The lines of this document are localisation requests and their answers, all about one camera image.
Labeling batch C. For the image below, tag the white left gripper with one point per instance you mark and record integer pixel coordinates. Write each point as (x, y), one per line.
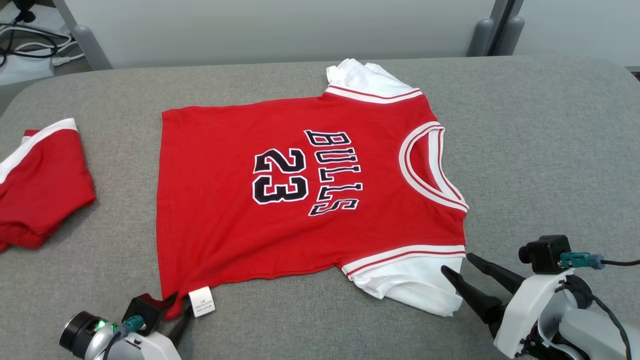
(145, 347)

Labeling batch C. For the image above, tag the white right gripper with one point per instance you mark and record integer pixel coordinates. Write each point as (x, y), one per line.
(527, 310)

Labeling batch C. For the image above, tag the red Bulls 23 jersey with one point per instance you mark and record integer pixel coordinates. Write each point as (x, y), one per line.
(225, 200)

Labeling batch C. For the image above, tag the red shorts with white band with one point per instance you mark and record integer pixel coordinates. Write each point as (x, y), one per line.
(45, 185)

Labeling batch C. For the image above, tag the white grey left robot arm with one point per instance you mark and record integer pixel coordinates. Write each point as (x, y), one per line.
(82, 335)

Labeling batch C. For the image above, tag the grey fabric sofa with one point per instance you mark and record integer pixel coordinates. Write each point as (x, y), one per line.
(550, 150)

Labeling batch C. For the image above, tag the grey partition foot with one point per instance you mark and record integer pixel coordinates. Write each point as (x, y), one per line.
(90, 45)
(482, 37)
(512, 35)

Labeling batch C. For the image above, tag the white flat floor box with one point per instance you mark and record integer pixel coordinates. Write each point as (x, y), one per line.
(25, 70)

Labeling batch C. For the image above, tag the black floor stand base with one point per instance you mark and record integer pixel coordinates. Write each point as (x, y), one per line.
(24, 12)

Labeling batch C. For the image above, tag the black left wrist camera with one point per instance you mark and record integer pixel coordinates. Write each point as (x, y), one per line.
(145, 310)

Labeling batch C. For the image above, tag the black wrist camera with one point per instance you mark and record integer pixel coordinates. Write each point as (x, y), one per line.
(545, 252)
(145, 310)

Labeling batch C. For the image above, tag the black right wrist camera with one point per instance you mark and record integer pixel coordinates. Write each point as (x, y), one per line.
(545, 252)

